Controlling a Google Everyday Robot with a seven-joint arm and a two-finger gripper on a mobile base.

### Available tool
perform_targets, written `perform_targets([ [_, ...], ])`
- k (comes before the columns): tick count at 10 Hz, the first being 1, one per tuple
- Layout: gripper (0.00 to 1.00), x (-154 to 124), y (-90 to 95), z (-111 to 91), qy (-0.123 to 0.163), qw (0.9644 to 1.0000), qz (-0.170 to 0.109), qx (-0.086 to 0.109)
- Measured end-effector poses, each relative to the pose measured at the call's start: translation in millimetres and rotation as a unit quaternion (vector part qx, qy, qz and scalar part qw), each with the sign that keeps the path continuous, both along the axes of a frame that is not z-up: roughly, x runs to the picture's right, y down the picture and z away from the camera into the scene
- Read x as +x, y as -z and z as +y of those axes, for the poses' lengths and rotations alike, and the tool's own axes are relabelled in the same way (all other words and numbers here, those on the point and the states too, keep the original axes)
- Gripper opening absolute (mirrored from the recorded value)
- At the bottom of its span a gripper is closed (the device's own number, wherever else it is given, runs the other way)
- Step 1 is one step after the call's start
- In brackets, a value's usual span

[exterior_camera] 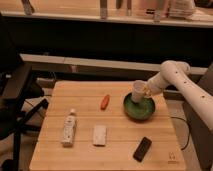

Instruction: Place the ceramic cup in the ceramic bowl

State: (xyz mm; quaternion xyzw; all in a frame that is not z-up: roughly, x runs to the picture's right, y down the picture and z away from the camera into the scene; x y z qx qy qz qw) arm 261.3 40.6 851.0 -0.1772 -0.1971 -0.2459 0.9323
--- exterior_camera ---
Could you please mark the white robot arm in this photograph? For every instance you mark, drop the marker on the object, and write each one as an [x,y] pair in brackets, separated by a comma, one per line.
[176,73]

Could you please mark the white ceramic cup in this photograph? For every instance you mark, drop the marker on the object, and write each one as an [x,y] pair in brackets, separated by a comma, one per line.
[137,90]

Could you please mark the white plastic bottle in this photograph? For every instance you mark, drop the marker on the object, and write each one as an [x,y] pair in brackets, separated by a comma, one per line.
[69,129]

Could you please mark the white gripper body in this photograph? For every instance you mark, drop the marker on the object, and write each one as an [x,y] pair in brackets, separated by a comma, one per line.
[154,86]

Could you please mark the green ceramic bowl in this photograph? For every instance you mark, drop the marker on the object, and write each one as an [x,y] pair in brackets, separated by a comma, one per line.
[141,111]

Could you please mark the black office chair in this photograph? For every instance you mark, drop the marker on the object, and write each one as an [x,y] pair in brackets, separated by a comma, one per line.
[17,83]

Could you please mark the white rectangular block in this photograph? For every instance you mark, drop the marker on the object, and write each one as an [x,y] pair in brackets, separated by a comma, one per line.
[99,135]

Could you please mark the wooden table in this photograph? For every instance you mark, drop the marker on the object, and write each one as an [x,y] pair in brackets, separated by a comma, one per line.
[86,129]

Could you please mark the black smartphone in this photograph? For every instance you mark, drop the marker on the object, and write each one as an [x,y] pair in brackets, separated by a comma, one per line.
[142,149]

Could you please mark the orange carrot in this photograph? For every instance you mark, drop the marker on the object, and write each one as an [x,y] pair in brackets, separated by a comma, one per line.
[105,102]

